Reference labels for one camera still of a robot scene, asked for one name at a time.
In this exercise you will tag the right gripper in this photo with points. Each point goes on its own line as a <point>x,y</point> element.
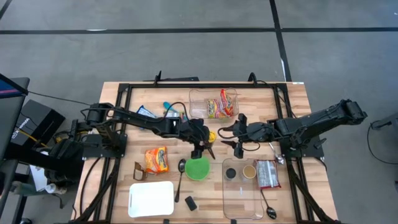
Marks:
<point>255,133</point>

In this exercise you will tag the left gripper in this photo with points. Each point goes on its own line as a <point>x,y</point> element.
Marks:
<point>196,132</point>

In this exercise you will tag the yellow lid jar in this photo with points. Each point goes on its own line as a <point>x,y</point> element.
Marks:
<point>212,137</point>

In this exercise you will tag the red beef ramen pack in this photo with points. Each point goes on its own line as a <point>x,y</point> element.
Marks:
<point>226,104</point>

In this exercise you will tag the tan lid spice jar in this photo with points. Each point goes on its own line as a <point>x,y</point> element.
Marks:
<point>249,171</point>

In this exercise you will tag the teal plastic spoon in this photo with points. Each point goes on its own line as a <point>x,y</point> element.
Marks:
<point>168,106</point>

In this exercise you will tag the blue soy sauce ramen pack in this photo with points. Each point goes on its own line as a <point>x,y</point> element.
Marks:
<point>144,111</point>

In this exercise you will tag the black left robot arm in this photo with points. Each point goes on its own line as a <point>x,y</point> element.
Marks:
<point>149,123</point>

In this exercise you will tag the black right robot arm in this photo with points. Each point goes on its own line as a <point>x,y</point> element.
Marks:
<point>317,121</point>

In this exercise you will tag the green plastic bowl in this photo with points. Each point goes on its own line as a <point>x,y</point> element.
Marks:
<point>197,169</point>

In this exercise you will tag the metal spoon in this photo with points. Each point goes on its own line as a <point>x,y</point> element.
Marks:
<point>279,159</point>
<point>271,213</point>
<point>182,165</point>

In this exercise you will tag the small clear plastic bin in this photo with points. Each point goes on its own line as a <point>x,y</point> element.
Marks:
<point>197,105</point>

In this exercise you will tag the red ramen noodle pack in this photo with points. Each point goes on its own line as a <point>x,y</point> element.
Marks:
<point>267,174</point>

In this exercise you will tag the orange chicken ramen pack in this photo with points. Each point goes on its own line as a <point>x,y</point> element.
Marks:
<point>157,160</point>

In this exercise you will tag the dark green rectangular tin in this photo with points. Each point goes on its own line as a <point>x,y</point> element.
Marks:
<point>191,203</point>

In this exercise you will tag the large clear plastic bin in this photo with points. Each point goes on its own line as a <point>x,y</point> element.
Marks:
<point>242,202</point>

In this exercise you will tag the white table label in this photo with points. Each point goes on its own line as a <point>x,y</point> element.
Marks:
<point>298,82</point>

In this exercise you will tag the black equipment stand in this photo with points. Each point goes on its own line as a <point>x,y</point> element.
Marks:
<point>46,158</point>

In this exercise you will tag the black equipment box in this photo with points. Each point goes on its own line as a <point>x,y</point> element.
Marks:
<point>40,118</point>

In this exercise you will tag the white paper sheet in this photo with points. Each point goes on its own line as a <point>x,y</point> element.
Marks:
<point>38,177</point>

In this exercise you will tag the dark computer monitor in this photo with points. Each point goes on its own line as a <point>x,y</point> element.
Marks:
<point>12,118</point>

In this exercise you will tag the black aluminium table frame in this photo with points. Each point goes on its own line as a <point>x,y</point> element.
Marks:
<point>202,85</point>

